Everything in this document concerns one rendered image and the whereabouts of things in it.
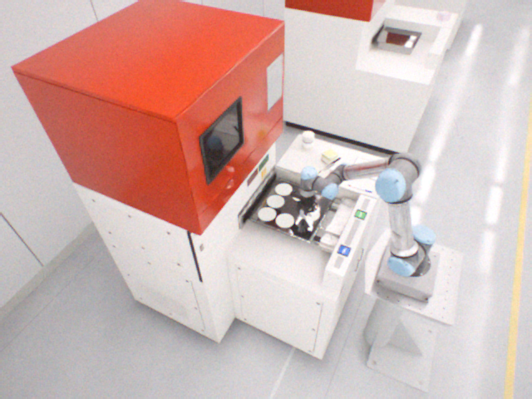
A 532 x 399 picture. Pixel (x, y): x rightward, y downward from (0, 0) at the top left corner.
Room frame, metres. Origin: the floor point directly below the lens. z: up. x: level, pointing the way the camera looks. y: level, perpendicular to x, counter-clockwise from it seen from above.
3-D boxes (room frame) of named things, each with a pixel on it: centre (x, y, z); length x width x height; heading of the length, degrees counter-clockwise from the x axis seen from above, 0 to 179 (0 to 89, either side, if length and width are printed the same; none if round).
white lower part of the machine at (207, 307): (1.54, 0.43, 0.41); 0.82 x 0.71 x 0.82; 151
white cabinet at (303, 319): (1.46, -0.29, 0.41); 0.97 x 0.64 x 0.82; 151
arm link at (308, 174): (1.34, -0.22, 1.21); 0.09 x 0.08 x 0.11; 47
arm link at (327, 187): (1.29, -0.30, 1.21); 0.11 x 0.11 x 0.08; 47
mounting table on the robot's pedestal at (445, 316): (1.06, -0.74, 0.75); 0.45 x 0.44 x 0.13; 64
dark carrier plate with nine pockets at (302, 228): (1.44, -0.16, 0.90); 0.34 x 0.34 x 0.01; 61
